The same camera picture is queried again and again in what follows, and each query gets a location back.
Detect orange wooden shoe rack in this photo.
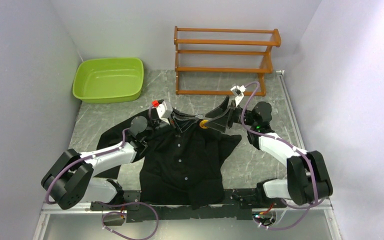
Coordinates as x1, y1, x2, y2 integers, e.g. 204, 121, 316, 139
173, 26, 282, 97

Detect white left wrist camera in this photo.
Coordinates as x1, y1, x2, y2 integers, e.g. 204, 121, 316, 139
151, 99, 174, 124

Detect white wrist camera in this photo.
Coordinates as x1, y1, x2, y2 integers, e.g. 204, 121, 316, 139
151, 99, 174, 124
230, 85, 246, 107

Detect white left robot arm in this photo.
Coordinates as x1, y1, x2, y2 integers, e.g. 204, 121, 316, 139
41, 109, 204, 210

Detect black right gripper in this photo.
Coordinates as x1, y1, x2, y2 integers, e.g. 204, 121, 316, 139
204, 96, 257, 133

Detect black button shirt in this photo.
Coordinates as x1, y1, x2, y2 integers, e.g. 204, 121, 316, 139
95, 109, 243, 210

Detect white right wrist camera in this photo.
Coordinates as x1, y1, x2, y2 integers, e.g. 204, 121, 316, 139
230, 85, 246, 107

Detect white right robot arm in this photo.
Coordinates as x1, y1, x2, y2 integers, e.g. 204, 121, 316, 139
204, 97, 333, 208

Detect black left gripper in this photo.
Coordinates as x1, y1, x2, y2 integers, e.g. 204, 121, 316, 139
143, 107, 199, 143

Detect aluminium table edge rail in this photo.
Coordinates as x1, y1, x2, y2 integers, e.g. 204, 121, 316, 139
275, 70, 343, 240

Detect green plastic basin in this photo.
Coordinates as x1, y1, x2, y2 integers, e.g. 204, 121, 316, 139
72, 57, 144, 104

